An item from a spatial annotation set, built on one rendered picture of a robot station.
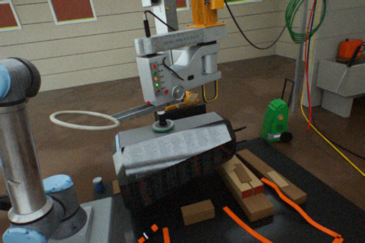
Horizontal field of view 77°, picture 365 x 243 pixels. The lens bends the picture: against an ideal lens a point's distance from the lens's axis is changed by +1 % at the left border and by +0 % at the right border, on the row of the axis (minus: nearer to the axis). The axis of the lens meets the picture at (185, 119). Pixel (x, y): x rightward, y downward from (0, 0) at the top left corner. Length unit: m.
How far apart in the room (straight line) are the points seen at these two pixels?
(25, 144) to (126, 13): 7.22
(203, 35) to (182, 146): 1.05
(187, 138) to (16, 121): 1.54
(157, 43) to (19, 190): 1.38
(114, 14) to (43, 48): 2.40
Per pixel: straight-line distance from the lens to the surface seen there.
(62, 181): 1.25
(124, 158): 2.09
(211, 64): 2.39
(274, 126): 3.38
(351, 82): 4.22
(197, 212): 2.29
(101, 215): 1.46
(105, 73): 8.20
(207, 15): 2.33
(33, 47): 8.51
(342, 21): 4.71
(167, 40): 2.00
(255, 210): 2.33
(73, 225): 1.35
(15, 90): 0.90
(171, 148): 2.12
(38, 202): 1.09
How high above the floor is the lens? 1.83
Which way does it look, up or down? 25 degrees down
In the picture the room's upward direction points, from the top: 7 degrees counter-clockwise
